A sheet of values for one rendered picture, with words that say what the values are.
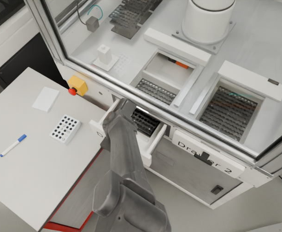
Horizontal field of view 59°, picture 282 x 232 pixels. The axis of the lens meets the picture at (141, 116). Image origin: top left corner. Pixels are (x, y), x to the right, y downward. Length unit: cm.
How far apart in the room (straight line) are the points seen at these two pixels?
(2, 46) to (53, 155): 63
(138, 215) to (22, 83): 121
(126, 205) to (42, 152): 93
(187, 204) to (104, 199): 155
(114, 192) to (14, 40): 127
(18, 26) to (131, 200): 128
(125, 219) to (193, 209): 156
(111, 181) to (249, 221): 166
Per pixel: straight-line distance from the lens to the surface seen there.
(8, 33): 148
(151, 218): 35
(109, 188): 34
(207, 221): 188
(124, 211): 33
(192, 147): 102
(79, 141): 119
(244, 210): 196
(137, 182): 39
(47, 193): 117
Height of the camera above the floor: 183
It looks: 62 degrees down
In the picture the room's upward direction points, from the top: 3 degrees counter-clockwise
